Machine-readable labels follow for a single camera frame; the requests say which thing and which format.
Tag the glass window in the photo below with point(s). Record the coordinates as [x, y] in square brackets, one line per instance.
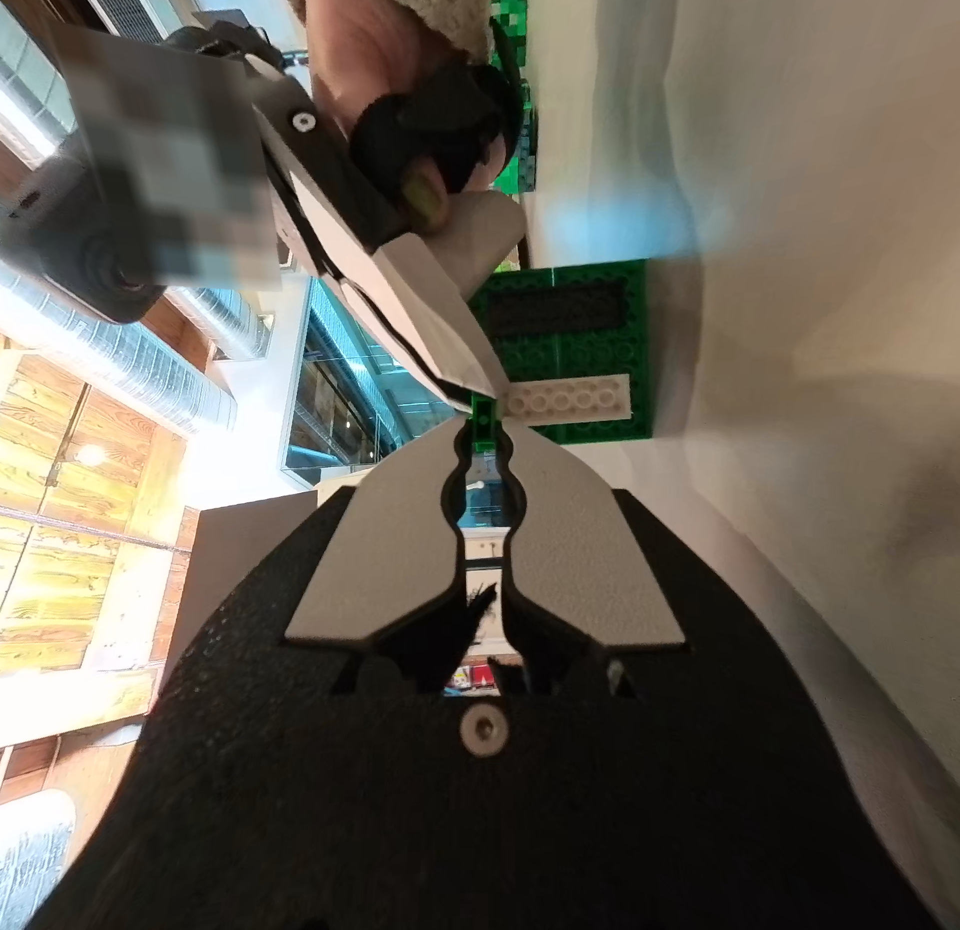
[337, 398]

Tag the person's right hand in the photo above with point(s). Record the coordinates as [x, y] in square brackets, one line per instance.
[352, 45]

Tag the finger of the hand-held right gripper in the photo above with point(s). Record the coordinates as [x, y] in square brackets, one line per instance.
[442, 308]
[390, 330]

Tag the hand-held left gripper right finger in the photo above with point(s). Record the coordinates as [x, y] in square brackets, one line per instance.
[592, 563]

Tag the small green lego brick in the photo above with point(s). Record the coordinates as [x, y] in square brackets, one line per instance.
[485, 420]

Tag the ventilation grille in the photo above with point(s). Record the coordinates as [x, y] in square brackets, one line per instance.
[135, 4]

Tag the person's right forearm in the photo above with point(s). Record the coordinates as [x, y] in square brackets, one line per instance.
[465, 8]

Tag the green lego baseplate assembly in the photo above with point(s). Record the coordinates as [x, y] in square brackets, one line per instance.
[592, 345]

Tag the silver air duct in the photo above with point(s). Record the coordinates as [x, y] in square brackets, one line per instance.
[135, 353]

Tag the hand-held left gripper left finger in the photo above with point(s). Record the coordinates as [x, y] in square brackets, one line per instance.
[375, 563]

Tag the green pixel-patterned object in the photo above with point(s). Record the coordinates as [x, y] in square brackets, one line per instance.
[517, 143]

